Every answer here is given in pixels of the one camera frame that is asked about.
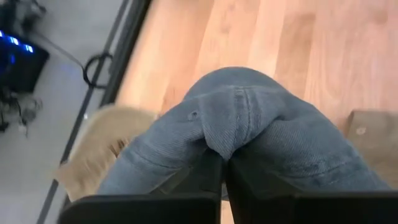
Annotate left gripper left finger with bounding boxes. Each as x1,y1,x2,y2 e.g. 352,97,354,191
150,149,223,224

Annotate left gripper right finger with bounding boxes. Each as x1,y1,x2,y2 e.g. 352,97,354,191
226,149,296,224

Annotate blue denim cap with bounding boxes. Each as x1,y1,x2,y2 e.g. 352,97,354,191
98,66,391,200

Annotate beige cap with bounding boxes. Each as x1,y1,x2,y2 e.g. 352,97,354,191
55,105,158,202

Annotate black device with blue lights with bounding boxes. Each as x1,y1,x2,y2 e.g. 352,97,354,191
0,27,50,94

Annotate black aluminium table frame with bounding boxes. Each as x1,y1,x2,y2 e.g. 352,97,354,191
58,0,153,209

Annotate coiled black cable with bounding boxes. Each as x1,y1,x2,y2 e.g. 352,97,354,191
27,32,113,90

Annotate tangle of black cables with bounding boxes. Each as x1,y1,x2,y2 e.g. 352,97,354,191
0,90,43,138

